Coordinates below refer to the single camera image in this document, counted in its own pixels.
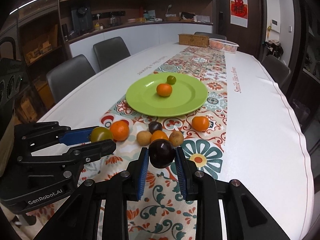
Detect green tomato fruit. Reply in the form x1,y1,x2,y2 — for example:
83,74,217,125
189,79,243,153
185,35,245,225
90,126,113,142

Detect round orange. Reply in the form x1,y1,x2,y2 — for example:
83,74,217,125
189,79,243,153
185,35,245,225
109,120,130,141

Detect dark plum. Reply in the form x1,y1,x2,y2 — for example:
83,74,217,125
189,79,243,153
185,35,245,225
148,121,163,134
148,139,176,169

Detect tan longan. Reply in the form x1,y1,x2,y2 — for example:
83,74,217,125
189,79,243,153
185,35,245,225
169,131,184,147
136,131,152,147

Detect oval orange kumquat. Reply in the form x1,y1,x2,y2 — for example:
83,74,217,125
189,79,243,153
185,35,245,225
150,130,169,142

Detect orange mandarin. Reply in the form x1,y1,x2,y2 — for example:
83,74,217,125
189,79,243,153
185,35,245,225
156,83,172,97
191,116,210,132

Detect grey chair near left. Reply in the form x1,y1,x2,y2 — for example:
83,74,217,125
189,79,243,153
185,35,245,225
46,54,95,103

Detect grey chair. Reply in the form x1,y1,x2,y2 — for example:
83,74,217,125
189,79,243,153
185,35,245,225
46,54,95,103
262,55,291,94
93,36,131,70

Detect grey chair far left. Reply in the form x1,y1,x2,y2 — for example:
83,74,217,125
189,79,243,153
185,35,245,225
93,36,131,70

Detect green plate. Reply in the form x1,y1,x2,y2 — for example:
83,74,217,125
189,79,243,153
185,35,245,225
125,73,208,117

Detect orange mandarin on plate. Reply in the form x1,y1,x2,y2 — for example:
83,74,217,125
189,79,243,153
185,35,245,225
156,83,172,97

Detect small green fruit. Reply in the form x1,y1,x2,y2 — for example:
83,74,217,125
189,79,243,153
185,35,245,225
167,75,176,85

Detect black coffee machine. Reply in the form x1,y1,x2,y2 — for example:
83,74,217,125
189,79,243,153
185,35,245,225
71,7,93,34

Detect grey chair right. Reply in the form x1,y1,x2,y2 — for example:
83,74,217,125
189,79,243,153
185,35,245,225
262,55,291,94

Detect clear plastic fruit tray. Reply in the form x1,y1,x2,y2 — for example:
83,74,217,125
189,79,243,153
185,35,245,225
209,38,239,54

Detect grey chair far end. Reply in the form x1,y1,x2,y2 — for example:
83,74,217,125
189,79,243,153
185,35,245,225
194,31,227,40

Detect red poster on door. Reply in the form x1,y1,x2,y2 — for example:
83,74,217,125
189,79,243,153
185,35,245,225
230,0,248,28

